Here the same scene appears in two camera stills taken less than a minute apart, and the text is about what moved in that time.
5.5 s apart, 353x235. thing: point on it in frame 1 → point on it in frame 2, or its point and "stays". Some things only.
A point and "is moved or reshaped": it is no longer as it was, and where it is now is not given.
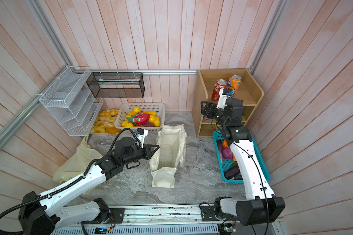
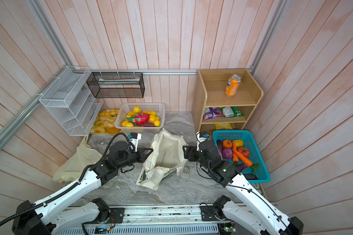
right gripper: x=210 y=105 → x=191 y=150
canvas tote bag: x=168 y=155 is moved or reshaped
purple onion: x=227 y=153 stays
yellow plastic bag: x=76 y=166 stays
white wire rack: x=70 y=103 stays
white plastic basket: x=150 y=116 stays
